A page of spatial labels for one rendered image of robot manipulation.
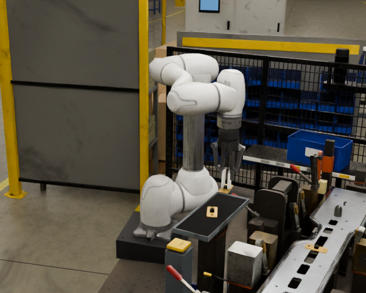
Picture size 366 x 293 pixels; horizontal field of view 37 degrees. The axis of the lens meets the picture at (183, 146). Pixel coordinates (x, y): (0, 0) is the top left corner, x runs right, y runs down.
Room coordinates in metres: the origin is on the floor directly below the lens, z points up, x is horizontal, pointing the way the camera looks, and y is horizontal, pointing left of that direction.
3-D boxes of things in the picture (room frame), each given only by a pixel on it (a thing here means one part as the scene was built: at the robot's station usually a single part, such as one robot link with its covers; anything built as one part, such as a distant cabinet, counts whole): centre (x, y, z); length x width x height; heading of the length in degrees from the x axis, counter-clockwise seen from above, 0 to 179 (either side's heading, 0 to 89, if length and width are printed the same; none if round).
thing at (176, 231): (1.83, -0.12, 1.16); 0.37 x 0.14 x 0.02; 152
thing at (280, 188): (2.06, -0.39, 0.94); 0.18 x 0.13 x 0.49; 152
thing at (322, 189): (2.41, -0.67, 0.88); 0.04 x 0.04 x 0.37; 62
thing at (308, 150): (2.78, -0.73, 1.09); 0.30 x 0.17 x 0.13; 54
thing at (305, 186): (2.37, -0.58, 0.87); 0.10 x 0.07 x 0.35; 62
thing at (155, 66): (2.43, 0.09, 1.57); 0.18 x 0.14 x 0.13; 28
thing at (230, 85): (1.92, -0.16, 1.60); 0.13 x 0.11 x 0.16; 118
